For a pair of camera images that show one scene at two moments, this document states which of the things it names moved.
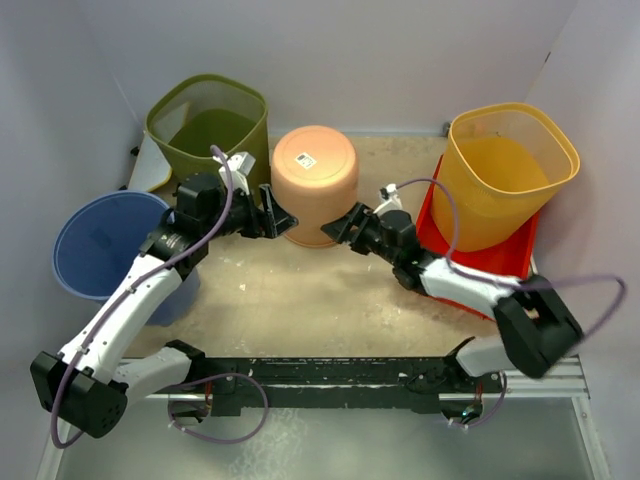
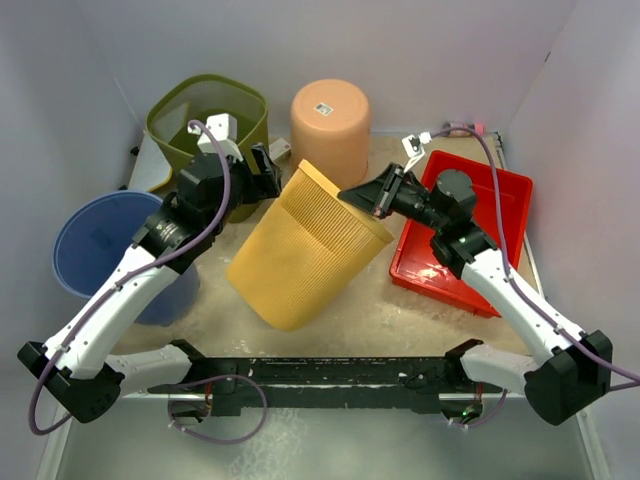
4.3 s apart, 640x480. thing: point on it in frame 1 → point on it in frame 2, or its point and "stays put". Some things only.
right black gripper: (341, 229) → (375, 196)
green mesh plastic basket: (193, 113) stays put
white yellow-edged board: (151, 168) stays put
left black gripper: (266, 224) → (269, 172)
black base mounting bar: (392, 384) stays put
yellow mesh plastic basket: (500, 161) → (306, 256)
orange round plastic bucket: (315, 177) → (330, 130)
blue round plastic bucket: (100, 240) stays put
